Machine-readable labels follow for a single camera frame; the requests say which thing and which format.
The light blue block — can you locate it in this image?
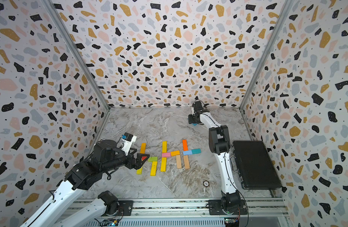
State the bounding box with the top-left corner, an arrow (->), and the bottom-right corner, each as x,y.
183,150 -> 192,156

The yellow long block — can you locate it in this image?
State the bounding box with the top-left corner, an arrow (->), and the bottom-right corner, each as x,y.
160,158 -> 167,172

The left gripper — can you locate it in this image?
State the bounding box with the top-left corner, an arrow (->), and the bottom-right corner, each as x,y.
101,147 -> 150,175

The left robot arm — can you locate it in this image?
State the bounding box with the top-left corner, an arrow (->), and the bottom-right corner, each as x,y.
23,138 -> 150,227

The pink block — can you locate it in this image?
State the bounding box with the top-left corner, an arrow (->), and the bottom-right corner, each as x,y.
162,152 -> 171,158

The amber block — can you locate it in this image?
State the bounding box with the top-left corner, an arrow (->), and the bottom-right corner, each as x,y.
170,150 -> 180,157

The natural wood long block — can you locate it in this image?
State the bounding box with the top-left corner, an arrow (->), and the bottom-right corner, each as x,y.
175,155 -> 182,169

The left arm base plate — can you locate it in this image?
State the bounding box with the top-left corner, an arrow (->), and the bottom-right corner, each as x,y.
105,200 -> 134,217

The black carrying case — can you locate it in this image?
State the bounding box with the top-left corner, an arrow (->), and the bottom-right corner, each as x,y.
232,141 -> 281,190

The teal small block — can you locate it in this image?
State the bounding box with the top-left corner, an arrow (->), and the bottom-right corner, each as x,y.
191,148 -> 201,154

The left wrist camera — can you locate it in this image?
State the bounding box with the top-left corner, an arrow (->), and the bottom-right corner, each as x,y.
117,132 -> 137,156

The orange block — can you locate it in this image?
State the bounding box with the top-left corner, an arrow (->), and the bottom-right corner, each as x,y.
182,140 -> 189,151

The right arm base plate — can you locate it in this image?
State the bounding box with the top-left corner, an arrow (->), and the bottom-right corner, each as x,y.
206,200 -> 248,215

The lime green block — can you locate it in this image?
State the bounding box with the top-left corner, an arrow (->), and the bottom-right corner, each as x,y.
148,157 -> 158,162

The orange-yellow long block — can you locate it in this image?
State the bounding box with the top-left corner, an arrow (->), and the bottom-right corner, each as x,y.
140,143 -> 146,154

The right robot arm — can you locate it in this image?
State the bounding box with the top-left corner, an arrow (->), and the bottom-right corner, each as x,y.
188,100 -> 241,214

